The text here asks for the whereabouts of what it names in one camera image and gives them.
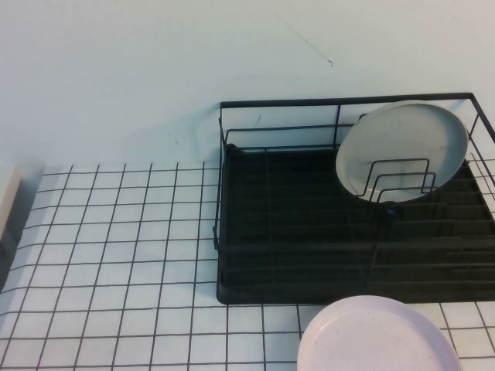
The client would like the pink round plate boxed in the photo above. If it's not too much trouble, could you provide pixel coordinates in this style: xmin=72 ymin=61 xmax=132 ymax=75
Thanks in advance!
xmin=296 ymin=294 xmax=463 ymax=371

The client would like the grey round plate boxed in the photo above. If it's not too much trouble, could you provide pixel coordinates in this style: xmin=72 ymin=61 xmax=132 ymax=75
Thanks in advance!
xmin=335 ymin=99 xmax=470 ymax=204

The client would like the black drip tray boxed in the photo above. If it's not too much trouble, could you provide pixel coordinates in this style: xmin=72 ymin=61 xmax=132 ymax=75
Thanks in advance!
xmin=216 ymin=143 xmax=495 ymax=306

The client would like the white grid pattern tablecloth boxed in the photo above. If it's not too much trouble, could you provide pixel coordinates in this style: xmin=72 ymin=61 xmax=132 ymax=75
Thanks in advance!
xmin=0 ymin=162 xmax=495 ymax=371

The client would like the beige box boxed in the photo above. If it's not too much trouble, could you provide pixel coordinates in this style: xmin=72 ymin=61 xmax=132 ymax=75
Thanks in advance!
xmin=0 ymin=165 xmax=22 ymax=241

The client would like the black wire dish rack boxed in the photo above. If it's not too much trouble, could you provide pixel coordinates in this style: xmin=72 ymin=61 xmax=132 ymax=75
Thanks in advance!
xmin=211 ymin=91 xmax=495 ymax=306

